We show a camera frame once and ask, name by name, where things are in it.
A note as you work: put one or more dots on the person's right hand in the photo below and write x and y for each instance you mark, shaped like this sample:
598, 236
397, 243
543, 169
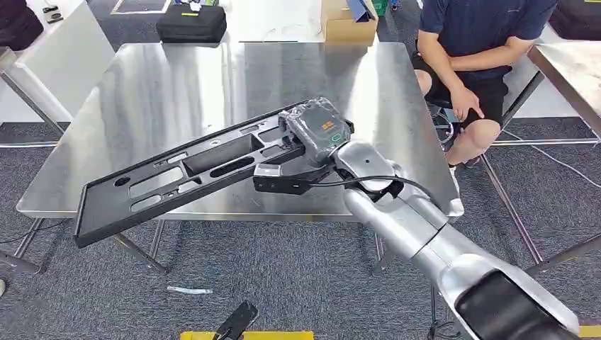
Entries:
467, 103

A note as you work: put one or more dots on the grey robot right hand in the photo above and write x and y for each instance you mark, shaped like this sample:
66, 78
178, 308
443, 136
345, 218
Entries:
319, 129

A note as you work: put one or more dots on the black plastic panel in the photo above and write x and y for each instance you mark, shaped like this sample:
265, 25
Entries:
108, 211

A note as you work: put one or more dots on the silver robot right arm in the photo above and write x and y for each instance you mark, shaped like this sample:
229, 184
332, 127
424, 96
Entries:
422, 225

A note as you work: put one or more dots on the black stool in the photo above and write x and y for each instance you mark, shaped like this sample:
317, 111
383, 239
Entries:
443, 126

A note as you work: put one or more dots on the person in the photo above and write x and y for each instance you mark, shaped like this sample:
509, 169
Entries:
474, 28

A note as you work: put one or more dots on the cardboard box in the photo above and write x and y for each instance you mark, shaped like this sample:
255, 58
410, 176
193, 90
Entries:
343, 28

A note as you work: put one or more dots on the steel work table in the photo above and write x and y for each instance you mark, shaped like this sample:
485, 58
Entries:
573, 75
164, 94

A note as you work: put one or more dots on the white table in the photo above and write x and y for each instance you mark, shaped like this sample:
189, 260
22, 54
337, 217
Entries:
70, 61
272, 18

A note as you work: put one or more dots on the blue flat folder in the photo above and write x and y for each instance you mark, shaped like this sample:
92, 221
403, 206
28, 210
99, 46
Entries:
361, 9

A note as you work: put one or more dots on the green crate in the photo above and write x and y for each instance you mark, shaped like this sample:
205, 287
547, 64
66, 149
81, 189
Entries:
381, 7

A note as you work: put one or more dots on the black bag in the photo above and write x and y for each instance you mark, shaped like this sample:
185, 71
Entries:
18, 26
577, 18

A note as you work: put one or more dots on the black zip case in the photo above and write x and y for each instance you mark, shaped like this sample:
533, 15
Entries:
190, 26

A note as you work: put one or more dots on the black robot left foot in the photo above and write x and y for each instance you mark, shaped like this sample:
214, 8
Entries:
237, 321

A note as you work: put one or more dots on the yellow floor tape strip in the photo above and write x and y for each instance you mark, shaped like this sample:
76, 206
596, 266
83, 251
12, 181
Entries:
590, 331

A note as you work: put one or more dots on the small black device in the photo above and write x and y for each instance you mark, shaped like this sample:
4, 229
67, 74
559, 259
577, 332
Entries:
50, 9
55, 18

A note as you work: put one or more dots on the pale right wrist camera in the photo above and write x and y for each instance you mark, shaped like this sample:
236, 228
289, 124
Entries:
281, 184

